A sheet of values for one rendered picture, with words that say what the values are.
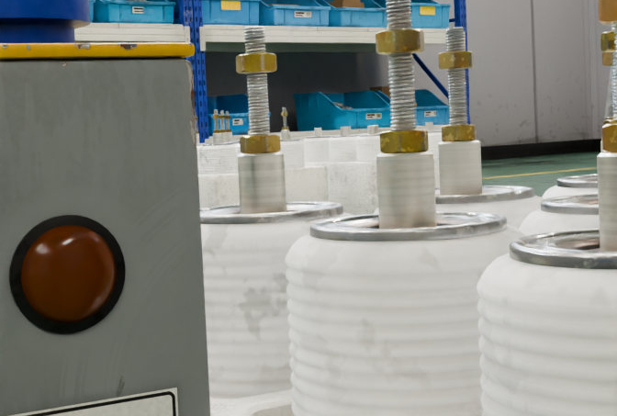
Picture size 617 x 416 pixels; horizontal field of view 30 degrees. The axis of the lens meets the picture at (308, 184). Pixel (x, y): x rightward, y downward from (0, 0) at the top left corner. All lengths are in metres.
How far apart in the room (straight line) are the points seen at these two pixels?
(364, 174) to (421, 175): 2.78
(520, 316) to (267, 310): 0.20
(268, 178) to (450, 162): 0.11
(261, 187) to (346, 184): 2.74
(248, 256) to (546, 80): 7.81
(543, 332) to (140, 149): 0.12
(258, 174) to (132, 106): 0.27
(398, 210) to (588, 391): 0.14
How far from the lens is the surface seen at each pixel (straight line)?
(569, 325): 0.32
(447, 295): 0.40
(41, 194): 0.27
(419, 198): 0.44
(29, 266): 0.26
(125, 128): 0.27
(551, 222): 0.49
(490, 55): 7.89
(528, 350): 0.32
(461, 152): 0.60
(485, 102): 7.83
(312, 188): 3.03
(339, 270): 0.41
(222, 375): 0.51
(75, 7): 0.29
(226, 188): 2.84
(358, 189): 3.24
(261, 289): 0.50
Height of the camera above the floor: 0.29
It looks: 3 degrees down
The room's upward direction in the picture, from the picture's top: 3 degrees counter-clockwise
